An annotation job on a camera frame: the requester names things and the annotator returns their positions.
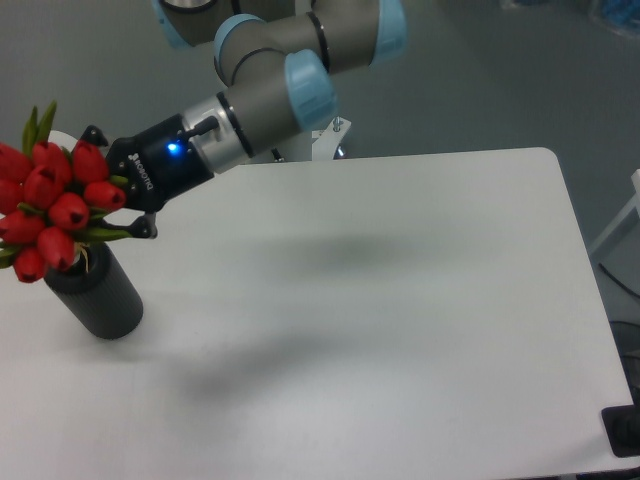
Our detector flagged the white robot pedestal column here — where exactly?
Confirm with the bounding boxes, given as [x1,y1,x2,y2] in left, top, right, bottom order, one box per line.
[248,131,317,164]

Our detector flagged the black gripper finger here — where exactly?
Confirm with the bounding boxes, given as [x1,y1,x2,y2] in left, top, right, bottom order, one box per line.
[80,125,110,148]
[102,212,158,240]

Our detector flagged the black cable on floor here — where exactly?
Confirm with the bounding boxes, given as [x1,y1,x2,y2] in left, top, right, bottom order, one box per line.
[598,263,640,296]

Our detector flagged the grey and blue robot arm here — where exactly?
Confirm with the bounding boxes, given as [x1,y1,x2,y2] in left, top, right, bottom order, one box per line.
[78,1,408,243]

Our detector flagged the black clamp at table corner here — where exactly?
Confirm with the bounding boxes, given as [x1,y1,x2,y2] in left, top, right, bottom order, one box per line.
[601,405,639,458]

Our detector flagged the white chair seat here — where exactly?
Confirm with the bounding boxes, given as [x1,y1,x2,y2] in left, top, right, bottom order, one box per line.
[48,130,78,152]

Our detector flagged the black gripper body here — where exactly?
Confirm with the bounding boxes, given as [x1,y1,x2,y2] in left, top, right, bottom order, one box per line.
[106,114,214,213]

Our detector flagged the white pedestal base frame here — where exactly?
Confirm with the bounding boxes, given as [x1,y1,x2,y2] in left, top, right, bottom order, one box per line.
[311,116,352,161]

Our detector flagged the clear bag with blue items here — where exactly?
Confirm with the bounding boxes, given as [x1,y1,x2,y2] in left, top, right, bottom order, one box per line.
[588,0,639,39]

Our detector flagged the white frame at right edge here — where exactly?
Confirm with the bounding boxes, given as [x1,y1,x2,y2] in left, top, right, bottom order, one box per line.
[588,170,639,259]

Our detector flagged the red tulip bouquet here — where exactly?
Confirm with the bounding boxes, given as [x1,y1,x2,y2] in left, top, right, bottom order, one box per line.
[1,101,133,284]

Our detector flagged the dark grey ribbed vase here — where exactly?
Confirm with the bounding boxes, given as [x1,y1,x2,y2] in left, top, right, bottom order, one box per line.
[44,243,144,340]

